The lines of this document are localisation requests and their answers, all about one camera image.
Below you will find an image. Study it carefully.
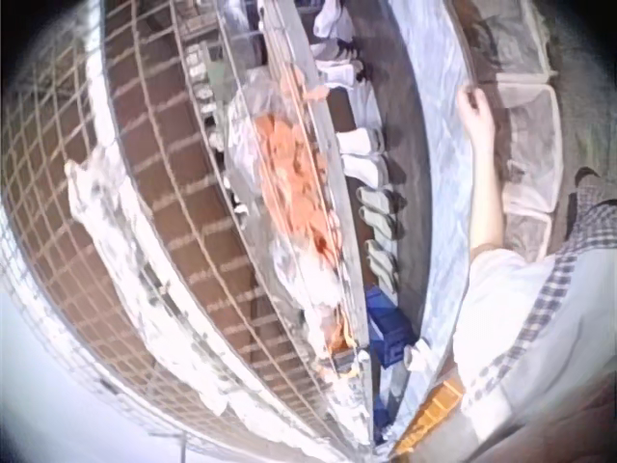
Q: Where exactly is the white weathered ledge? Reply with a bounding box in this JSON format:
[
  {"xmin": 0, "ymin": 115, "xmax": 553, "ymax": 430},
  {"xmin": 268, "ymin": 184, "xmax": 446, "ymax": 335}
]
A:
[{"xmin": 64, "ymin": 144, "xmax": 235, "ymax": 419}]

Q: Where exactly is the blue white patterned mattress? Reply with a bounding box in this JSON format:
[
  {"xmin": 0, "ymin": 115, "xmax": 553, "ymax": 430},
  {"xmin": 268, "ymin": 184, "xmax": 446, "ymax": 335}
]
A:
[{"xmin": 373, "ymin": 0, "xmax": 479, "ymax": 448}]

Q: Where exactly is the row of white grey shoes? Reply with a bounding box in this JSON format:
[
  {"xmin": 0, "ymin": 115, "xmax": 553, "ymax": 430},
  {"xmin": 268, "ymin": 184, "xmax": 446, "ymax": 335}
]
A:
[{"xmin": 308, "ymin": 0, "xmax": 407, "ymax": 296}]

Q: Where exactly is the orange plastic crate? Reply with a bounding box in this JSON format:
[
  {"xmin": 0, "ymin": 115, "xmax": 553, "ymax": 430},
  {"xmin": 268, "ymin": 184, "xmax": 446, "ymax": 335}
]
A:
[{"xmin": 389, "ymin": 375, "xmax": 465, "ymax": 460}]

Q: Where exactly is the plastic bag of orange pieces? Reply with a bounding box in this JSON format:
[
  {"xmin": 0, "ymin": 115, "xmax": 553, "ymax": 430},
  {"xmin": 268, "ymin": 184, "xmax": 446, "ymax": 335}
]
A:
[{"xmin": 225, "ymin": 67, "xmax": 349, "ymax": 314}]

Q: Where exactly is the blue plastic crate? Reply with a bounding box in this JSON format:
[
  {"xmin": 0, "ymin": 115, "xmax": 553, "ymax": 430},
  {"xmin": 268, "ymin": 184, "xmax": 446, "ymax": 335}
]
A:
[{"xmin": 363, "ymin": 285, "xmax": 416, "ymax": 370}]

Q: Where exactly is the white framed mesh basket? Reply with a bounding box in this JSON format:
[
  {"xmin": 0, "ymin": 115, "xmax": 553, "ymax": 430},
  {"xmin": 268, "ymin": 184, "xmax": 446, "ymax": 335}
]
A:
[
  {"xmin": 503, "ymin": 210, "xmax": 553, "ymax": 264},
  {"xmin": 474, "ymin": 0, "xmax": 556, "ymax": 84},
  {"xmin": 496, "ymin": 81, "xmax": 565, "ymax": 216}
]

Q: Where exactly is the metal wire rack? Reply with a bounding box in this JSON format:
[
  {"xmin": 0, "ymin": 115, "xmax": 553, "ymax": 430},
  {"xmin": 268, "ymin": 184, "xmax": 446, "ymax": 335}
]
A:
[{"xmin": 180, "ymin": 0, "xmax": 375, "ymax": 448}]

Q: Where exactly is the wire mesh fence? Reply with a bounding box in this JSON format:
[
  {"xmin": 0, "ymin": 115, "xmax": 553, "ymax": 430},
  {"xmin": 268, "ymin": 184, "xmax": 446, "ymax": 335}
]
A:
[{"xmin": 0, "ymin": 0, "xmax": 348, "ymax": 463}]

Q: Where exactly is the person's left hand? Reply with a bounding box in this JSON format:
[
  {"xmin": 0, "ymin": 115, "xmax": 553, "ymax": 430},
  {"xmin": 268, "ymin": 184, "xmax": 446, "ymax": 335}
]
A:
[{"xmin": 455, "ymin": 85, "xmax": 498, "ymax": 157}]

